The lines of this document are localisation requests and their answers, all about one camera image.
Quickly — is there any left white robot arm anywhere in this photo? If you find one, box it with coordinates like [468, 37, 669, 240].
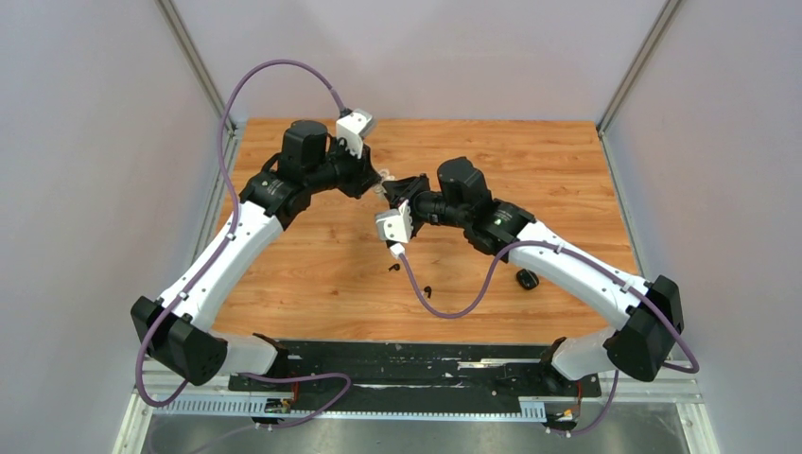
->
[131, 111, 381, 391]

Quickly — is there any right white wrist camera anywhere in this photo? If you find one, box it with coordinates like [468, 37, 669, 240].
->
[375, 200, 413, 243]

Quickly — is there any left aluminium frame post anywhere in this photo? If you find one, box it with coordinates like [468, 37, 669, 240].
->
[155, 0, 237, 134]

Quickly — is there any aluminium frame post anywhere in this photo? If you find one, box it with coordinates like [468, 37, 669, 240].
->
[155, 0, 237, 134]
[596, 0, 685, 137]

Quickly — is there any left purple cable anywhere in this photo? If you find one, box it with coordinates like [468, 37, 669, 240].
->
[134, 59, 354, 433]

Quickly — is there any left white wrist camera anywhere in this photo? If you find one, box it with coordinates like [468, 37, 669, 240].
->
[335, 109, 376, 159]

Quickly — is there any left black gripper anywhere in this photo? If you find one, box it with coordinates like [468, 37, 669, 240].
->
[306, 136, 383, 200]

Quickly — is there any white earbud charging case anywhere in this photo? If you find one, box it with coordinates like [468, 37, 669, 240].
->
[372, 168, 396, 201]

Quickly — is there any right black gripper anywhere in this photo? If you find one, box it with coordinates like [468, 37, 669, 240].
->
[384, 173, 469, 233]

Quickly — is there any black earbud charging case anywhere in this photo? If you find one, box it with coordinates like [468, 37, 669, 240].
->
[515, 269, 540, 290]

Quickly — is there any right aluminium frame post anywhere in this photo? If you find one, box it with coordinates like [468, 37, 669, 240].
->
[596, 0, 685, 137]

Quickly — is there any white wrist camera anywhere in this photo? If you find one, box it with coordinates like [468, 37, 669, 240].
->
[335, 109, 376, 159]
[375, 200, 413, 243]

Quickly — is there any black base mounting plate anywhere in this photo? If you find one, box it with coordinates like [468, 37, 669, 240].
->
[226, 338, 604, 415]

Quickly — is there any slotted cable duct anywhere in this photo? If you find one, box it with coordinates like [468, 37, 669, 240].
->
[153, 394, 547, 423]

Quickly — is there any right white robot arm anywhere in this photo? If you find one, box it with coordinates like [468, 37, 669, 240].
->
[375, 157, 684, 395]

